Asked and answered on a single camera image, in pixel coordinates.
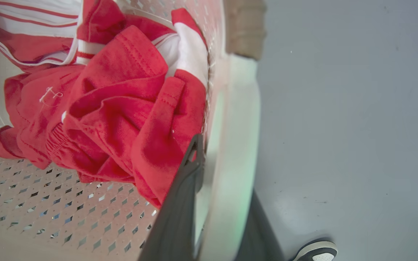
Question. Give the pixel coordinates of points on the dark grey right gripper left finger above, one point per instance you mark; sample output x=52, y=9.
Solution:
x=174, y=217

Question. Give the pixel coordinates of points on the white red-striped garment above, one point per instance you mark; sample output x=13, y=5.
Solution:
x=31, y=25

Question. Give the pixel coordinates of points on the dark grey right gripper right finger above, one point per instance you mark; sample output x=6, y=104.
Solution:
x=258, y=235

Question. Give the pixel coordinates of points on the black and white sneaker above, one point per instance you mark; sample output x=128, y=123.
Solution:
x=318, y=252

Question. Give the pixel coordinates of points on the red fabric garment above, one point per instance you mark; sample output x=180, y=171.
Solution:
x=122, y=119

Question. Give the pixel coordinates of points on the white perforated plastic laundry basket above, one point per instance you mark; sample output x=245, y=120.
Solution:
x=49, y=214

